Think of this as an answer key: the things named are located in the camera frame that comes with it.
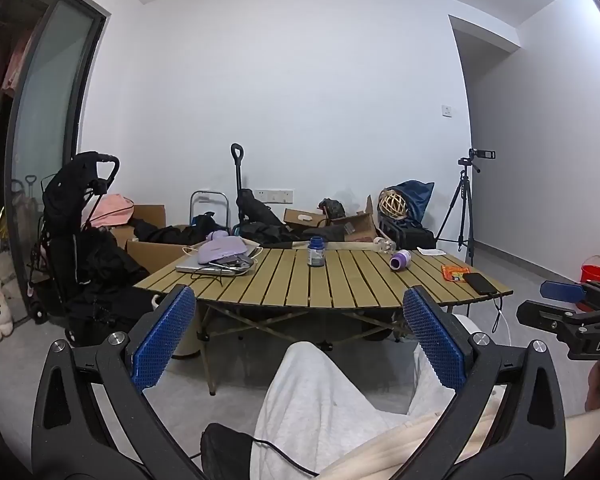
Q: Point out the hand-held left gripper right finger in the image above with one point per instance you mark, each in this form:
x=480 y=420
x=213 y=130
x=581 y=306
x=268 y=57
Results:
x=434 y=346

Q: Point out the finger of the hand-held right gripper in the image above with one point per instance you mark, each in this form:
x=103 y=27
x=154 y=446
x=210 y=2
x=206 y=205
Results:
x=561 y=291
x=547 y=317

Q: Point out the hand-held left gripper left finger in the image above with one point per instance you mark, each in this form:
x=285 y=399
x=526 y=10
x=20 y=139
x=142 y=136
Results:
x=161 y=342

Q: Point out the red bucket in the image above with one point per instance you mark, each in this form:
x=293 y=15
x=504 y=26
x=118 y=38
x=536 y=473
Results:
x=594 y=272

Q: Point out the black smartphone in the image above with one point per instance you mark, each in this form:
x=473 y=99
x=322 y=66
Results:
x=480 y=283

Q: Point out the orange snack packet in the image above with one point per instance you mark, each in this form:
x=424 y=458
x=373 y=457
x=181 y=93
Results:
x=454 y=273

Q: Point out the silver laptop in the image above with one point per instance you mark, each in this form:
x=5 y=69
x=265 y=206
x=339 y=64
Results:
x=200 y=266

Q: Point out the large cardboard box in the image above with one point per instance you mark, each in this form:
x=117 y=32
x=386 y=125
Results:
x=155 y=255

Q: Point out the white paper sheet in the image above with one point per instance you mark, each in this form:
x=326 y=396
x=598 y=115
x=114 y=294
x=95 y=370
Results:
x=430 y=251

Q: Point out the purple pouch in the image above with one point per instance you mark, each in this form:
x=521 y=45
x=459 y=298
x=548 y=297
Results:
x=222 y=251

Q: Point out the pile of black bags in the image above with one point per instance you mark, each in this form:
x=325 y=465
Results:
x=180 y=232

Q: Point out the clear plastic bottle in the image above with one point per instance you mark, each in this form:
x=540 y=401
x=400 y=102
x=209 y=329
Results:
x=385 y=245

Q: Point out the black case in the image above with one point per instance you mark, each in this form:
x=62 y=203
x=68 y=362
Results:
x=410 y=235

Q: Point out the person's cream top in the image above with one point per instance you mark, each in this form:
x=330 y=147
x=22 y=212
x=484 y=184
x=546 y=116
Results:
x=380 y=452

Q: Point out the black stroller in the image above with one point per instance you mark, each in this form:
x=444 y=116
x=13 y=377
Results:
x=80 y=240

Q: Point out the black tripod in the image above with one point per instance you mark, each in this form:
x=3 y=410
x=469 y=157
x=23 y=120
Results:
x=462 y=200

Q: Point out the pink bag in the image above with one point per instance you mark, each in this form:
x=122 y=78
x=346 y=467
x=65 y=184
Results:
x=111 y=210

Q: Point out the wooden slat folding table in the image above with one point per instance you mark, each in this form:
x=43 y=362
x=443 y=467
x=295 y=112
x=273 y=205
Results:
x=305 y=280

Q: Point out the open cardboard box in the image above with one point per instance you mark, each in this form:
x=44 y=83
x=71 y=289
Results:
x=355 y=222

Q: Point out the wicker ball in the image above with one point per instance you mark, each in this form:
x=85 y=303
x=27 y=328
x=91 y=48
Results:
x=393 y=203

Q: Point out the grey folding step stool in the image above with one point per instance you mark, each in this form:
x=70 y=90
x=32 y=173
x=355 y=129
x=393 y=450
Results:
x=210 y=202

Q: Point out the blue bag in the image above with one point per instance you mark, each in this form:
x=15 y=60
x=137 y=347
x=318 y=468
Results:
x=420 y=197

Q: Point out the blue jar with dark lid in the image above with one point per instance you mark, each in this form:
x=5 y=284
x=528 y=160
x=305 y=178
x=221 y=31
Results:
x=316 y=252

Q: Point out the black folded wagon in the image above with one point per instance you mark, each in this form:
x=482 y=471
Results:
x=252 y=207

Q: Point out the flat cardboard box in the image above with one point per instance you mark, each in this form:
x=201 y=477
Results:
x=302 y=218

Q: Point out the sliding glass door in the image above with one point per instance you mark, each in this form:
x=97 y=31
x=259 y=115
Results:
x=50 y=110

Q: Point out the hanging pink clothes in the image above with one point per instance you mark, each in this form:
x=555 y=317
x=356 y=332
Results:
x=10 y=65

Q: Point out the white wall socket strip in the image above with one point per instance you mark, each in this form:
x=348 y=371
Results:
x=274 y=194

